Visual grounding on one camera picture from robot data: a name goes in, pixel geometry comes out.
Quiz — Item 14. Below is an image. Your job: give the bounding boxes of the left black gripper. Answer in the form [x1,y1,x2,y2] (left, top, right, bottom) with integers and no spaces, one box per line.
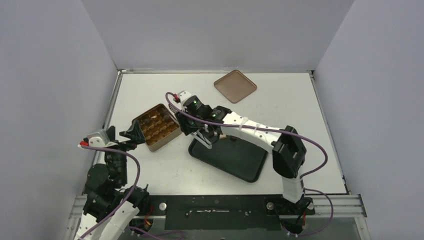
[106,119,144,186]

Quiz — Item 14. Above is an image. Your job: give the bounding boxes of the metal tongs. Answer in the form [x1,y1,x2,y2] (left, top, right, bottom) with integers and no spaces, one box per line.
[194,130,212,149]

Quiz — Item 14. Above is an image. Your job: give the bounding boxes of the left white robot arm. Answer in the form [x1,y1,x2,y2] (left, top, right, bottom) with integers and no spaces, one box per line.
[74,120,153,240]

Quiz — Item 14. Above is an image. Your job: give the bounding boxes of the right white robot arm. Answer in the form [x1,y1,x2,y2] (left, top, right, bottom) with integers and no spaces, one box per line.
[172,91,313,214]

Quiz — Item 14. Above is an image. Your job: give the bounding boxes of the gold chocolate box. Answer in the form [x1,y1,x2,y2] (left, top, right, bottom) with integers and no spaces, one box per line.
[133,103,182,152]

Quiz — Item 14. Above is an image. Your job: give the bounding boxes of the brown box lid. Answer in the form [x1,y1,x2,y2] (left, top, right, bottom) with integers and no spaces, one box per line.
[213,69,257,104]

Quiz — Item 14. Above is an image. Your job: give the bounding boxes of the black plastic tray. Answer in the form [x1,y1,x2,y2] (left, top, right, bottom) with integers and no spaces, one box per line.
[188,137,268,183]

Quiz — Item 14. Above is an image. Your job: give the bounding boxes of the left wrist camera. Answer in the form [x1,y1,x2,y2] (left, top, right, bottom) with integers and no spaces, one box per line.
[79,129,112,148]

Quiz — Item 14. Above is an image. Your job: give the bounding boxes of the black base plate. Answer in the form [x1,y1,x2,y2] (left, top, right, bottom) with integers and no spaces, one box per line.
[150,194,300,231]

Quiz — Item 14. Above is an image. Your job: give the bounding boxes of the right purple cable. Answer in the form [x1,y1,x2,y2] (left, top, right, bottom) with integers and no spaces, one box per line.
[165,92,335,238]

